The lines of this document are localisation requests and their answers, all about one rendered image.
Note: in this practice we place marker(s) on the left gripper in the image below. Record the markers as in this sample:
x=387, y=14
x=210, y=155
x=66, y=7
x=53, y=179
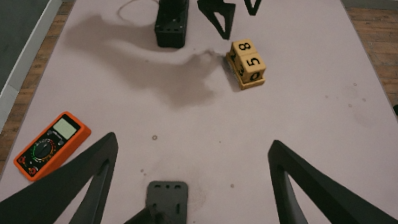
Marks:
x=227, y=10

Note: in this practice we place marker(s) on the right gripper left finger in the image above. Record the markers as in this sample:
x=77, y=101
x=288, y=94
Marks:
x=43, y=201

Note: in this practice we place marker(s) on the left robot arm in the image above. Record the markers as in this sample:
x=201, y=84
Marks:
x=171, y=17

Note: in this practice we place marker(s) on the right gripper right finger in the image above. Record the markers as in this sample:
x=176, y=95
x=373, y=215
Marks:
x=338, y=204

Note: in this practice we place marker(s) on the tan rectangular tray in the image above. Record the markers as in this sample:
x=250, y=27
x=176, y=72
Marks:
x=238, y=79

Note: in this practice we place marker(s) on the orange digital multimeter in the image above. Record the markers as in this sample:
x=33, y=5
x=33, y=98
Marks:
x=52, y=147

